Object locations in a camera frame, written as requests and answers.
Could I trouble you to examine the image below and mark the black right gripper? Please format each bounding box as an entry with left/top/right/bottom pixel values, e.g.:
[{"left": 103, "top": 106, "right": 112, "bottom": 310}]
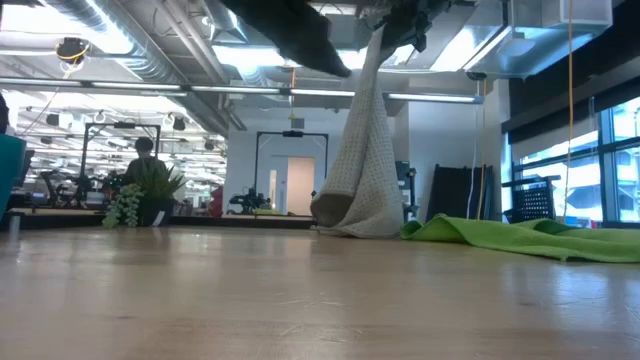
[{"left": 357, "top": 0, "right": 451, "bottom": 54}]

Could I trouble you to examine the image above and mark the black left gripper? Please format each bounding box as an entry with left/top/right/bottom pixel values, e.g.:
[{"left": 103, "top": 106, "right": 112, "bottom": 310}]
[{"left": 219, "top": 0, "right": 351, "bottom": 79}]

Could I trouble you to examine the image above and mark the grey microfiber towel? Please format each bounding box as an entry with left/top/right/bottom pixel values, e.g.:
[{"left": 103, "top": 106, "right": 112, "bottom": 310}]
[{"left": 309, "top": 24, "right": 405, "bottom": 239}]

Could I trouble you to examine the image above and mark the green microfiber towel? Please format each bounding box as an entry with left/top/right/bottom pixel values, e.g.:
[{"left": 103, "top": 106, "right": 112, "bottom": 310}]
[{"left": 399, "top": 213, "right": 640, "bottom": 264}]

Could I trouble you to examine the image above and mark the long ceiling light bar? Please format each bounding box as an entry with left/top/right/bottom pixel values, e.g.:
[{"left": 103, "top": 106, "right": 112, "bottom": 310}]
[{"left": 0, "top": 76, "right": 485, "bottom": 105}]

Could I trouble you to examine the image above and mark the white door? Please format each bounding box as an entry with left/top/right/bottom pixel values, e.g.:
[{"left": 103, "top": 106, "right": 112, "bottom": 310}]
[{"left": 285, "top": 156, "right": 317, "bottom": 217}]

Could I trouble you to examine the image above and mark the black monitor on stand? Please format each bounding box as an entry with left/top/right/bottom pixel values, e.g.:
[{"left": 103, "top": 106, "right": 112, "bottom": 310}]
[{"left": 398, "top": 159, "right": 419, "bottom": 222}]

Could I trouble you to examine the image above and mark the black leaning panel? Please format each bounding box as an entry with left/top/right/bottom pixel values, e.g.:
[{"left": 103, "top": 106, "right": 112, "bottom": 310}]
[{"left": 430, "top": 163, "right": 495, "bottom": 222}]

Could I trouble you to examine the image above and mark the person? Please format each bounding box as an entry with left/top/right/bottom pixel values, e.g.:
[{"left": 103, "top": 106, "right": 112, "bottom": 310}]
[{"left": 122, "top": 136, "right": 169, "bottom": 187}]

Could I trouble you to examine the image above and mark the potted artificial green plant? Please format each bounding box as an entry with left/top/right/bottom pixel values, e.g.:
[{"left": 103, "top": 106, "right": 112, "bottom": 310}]
[{"left": 101, "top": 160, "right": 188, "bottom": 230}]

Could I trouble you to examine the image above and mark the black perforated cart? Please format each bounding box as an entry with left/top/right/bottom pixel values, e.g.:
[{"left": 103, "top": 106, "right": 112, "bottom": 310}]
[{"left": 501, "top": 174, "right": 562, "bottom": 225}]

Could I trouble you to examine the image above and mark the teal plastic bin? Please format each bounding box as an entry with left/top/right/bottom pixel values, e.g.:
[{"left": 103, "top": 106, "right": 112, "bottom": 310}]
[{"left": 0, "top": 133, "right": 28, "bottom": 221}]

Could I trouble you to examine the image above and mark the silver rectangular air duct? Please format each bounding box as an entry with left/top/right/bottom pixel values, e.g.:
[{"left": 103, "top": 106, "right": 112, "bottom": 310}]
[{"left": 429, "top": 0, "right": 614, "bottom": 80}]

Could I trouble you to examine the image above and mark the silver spiral air duct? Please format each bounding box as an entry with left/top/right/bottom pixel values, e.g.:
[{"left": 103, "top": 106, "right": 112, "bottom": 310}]
[{"left": 42, "top": 0, "right": 231, "bottom": 136}]

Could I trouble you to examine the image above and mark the black metal table frame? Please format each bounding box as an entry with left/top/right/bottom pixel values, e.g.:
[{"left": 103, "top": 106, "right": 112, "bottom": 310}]
[{"left": 0, "top": 213, "right": 317, "bottom": 231}]

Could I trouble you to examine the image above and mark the ceiling cable reel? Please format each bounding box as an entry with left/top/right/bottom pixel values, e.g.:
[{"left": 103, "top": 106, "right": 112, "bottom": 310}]
[{"left": 54, "top": 36, "right": 92, "bottom": 65}]

